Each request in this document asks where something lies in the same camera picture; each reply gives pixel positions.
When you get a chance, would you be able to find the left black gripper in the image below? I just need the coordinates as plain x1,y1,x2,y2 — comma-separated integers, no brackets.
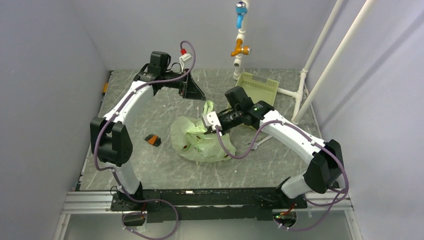
162,69,207,101

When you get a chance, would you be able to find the white pvc pipe frame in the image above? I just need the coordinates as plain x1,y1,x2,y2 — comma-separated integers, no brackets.
232,0,377,125

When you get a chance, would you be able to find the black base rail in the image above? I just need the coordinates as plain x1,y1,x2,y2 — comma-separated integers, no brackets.
110,187,308,223

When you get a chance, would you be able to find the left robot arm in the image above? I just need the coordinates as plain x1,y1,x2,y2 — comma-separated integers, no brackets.
90,51,206,210

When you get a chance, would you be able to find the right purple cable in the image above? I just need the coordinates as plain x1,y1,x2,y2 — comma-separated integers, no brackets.
215,119,349,232

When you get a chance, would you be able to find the orange handled tool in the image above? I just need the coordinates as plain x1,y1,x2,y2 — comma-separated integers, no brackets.
101,70,114,99

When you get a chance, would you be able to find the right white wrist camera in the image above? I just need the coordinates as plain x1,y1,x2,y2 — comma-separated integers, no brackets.
201,111,222,132

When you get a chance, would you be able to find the pale yellow plastic basket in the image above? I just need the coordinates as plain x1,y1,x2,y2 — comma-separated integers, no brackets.
228,71,280,128

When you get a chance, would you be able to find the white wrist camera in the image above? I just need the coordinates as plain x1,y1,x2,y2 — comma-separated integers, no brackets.
179,48,193,67
201,111,222,132

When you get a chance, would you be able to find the blue tap valve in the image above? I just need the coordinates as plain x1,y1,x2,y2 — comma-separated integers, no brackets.
235,1,248,29

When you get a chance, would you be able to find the light green plastic bag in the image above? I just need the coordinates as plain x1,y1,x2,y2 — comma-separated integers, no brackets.
170,116,231,163

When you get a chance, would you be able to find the purple cable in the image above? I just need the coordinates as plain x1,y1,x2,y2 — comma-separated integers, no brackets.
215,119,349,232
93,40,197,240

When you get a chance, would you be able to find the orange black hex key set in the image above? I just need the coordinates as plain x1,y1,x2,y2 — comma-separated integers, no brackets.
144,133,162,147

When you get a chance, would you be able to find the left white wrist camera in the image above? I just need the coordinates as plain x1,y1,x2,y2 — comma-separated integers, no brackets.
179,48,193,67

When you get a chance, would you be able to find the orange tap valve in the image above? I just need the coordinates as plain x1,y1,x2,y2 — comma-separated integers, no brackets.
230,38,251,57

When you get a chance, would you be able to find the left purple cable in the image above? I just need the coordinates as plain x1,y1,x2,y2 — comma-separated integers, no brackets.
93,40,197,240

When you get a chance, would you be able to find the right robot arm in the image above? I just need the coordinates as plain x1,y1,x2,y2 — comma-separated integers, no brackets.
202,86,349,208

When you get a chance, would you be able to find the silver wrench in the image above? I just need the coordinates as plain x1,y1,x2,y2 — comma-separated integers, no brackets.
249,135,272,151

